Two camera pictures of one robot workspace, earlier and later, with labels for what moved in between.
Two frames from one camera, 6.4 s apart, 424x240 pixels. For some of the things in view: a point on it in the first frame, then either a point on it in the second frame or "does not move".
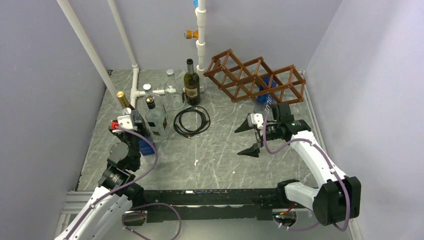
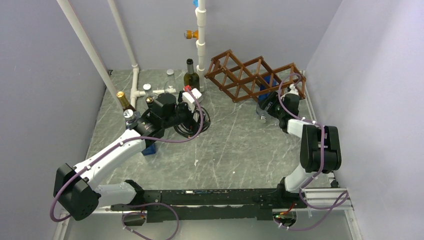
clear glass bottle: (149, 92) does not move
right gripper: (253, 151) -> (273, 98)
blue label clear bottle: (265, 97) does not move
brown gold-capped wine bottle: (123, 101) does not move
